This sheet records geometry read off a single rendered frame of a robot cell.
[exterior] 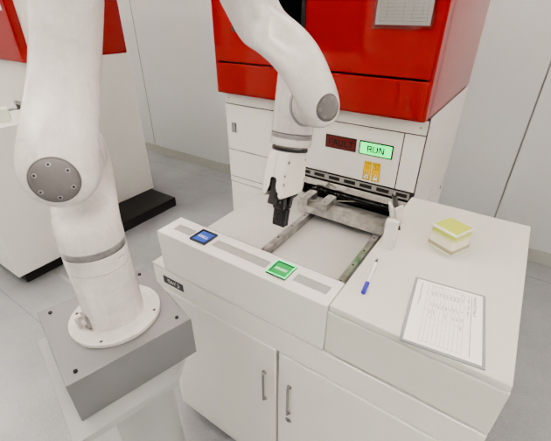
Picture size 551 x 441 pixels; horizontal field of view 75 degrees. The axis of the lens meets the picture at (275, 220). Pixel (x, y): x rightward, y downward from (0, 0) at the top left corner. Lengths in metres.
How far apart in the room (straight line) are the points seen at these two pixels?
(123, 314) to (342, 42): 0.96
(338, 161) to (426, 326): 0.74
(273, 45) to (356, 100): 0.62
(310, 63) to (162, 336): 0.60
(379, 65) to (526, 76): 1.59
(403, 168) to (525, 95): 1.51
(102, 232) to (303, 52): 0.47
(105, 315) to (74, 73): 0.46
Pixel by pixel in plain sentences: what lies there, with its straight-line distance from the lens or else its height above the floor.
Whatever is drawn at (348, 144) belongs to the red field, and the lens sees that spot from 1.31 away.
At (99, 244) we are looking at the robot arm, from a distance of 0.73.
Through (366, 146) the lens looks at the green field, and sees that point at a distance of 1.29.
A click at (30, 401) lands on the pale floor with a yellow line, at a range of 2.10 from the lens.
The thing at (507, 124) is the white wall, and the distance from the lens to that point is 2.71.
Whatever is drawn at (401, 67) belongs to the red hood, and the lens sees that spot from 1.16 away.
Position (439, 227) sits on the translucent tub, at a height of 1.03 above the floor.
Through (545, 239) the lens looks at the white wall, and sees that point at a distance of 2.98.
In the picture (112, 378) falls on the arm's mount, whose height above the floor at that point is 0.89.
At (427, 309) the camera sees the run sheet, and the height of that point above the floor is 0.97.
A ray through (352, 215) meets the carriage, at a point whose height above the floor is 0.88.
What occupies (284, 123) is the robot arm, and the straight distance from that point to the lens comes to 0.71.
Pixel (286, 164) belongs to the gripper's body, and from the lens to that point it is 0.71.
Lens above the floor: 1.51
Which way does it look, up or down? 31 degrees down
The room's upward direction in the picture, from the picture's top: straight up
